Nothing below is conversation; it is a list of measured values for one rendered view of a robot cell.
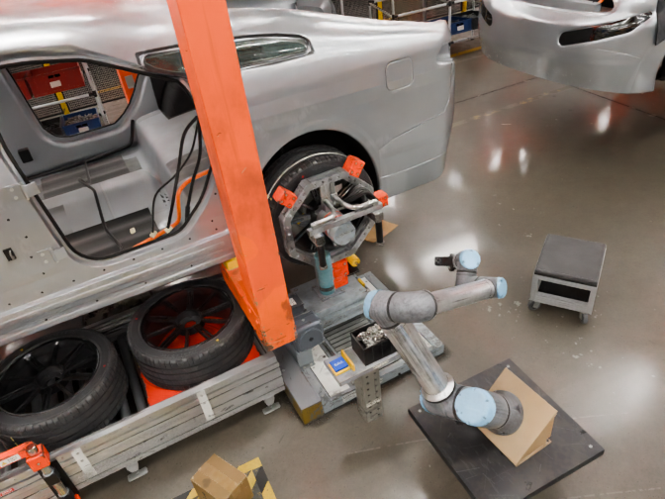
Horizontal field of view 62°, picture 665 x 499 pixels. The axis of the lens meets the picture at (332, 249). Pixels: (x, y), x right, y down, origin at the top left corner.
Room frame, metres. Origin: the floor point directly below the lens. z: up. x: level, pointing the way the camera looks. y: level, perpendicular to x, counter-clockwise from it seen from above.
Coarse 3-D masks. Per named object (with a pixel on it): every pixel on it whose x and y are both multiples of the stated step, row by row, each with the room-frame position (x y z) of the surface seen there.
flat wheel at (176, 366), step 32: (192, 288) 2.50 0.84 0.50; (224, 288) 2.45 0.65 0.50; (160, 320) 2.28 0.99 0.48; (192, 320) 2.30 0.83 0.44; (224, 320) 2.21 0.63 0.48; (160, 352) 2.01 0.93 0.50; (192, 352) 1.98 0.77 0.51; (224, 352) 2.01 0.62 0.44; (160, 384) 1.97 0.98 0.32; (192, 384) 1.94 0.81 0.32
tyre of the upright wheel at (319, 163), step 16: (288, 160) 2.63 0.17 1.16; (304, 160) 2.58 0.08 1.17; (320, 160) 2.55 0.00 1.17; (336, 160) 2.59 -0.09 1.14; (272, 176) 2.59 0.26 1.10; (288, 176) 2.50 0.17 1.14; (304, 176) 2.51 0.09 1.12; (368, 176) 2.66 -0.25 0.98; (272, 192) 2.50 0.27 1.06; (272, 208) 2.43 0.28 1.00; (288, 256) 2.44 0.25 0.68
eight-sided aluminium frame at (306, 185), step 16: (320, 176) 2.50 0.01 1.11; (336, 176) 2.51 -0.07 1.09; (352, 176) 2.52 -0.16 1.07; (304, 192) 2.41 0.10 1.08; (288, 208) 2.42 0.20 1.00; (288, 224) 2.36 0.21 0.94; (368, 224) 2.55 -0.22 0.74; (288, 240) 2.36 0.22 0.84; (352, 240) 2.56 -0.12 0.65; (304, 256) 2.39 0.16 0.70; (336, 256) 2.46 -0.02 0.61
